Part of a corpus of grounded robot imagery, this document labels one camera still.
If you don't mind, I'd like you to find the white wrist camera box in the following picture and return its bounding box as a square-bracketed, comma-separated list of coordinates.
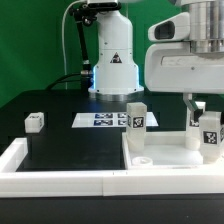
[148, 12, 190, 42]

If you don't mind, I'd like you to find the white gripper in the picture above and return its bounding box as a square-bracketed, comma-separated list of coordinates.
[144, 42, 224, 123]

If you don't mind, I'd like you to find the white sheet with tags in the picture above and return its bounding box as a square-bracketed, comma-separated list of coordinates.
[72, 112, 159, 128]

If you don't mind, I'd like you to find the white square table top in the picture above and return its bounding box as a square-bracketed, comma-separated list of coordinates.
[122, 131, 224, 170]

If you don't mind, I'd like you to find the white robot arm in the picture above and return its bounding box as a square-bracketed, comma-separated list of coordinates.
[87, 0, 224, 120]

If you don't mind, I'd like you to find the white U-shaped obstacle fence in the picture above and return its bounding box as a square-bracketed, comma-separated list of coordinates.
[0, 138, 224, 198]

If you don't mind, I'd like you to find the white cable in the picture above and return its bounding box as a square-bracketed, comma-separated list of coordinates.
[61, 0, 88, 90]

